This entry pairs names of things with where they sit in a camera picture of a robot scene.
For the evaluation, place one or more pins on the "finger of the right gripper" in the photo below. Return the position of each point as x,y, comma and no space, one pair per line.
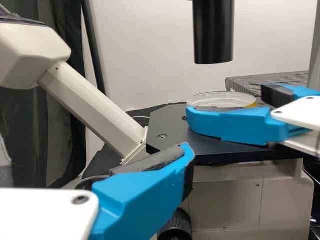
237,125
280,95

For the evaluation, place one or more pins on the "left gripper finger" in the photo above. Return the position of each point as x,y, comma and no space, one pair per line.
140,195

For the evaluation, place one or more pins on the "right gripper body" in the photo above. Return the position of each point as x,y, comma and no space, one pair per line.
300,112

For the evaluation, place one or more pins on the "petri dish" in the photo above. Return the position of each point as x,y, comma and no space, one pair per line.
220,98

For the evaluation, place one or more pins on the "cream microscope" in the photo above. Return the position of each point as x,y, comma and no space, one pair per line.
237,200

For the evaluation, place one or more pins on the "black platform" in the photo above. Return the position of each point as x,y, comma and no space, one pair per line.
250,81

